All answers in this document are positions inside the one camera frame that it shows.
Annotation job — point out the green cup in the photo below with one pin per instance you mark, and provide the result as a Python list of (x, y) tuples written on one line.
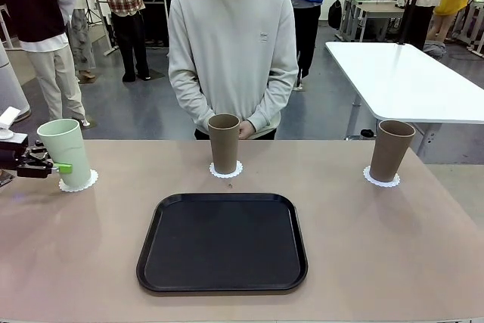
[(70, 149)]

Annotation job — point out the person's right forearm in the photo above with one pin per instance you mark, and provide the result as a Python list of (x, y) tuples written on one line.
[(189, 96)]

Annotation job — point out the black tripod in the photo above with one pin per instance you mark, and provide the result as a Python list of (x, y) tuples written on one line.
[(412, 1)]

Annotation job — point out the black hanging bag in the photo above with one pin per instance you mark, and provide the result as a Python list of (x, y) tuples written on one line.
[(335, 14)]

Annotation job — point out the white table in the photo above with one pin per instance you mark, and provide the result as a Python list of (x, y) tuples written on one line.
[(401, 81)]

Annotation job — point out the white cylinder appliance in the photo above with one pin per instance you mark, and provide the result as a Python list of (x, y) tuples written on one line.
[(11, 84)]

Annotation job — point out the person in grey sweatshirt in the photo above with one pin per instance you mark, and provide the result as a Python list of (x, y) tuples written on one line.
[(230, 35)]

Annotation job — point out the brown cup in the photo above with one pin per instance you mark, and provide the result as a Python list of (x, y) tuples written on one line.
[(224, 149), (389, 156)]

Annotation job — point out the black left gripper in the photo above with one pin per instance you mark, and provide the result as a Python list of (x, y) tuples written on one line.
[(11, 154)]

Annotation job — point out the person's left forearm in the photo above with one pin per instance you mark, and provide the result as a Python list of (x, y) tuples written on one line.
[(276, 96)]

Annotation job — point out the white paper doily coaster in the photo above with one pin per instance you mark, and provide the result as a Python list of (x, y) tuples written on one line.
[(227, 176), (79, 188), (385, 184)]

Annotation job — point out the grey cloth bundle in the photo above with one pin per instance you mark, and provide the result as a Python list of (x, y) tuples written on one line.
[(435, 48)]

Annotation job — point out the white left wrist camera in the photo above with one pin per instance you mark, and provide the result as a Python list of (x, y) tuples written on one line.
[(7, 120)]

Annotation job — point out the grey desk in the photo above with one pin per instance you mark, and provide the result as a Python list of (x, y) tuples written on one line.
[(374, 11)]

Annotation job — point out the person's left hand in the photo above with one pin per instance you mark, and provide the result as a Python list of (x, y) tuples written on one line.
[(246, 129)]

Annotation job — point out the person in patterned grey skirt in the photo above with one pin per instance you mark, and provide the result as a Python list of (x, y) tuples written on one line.
[(81, 35)]

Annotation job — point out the black plastic tray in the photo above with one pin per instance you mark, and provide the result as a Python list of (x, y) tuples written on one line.
[(227, 247)]

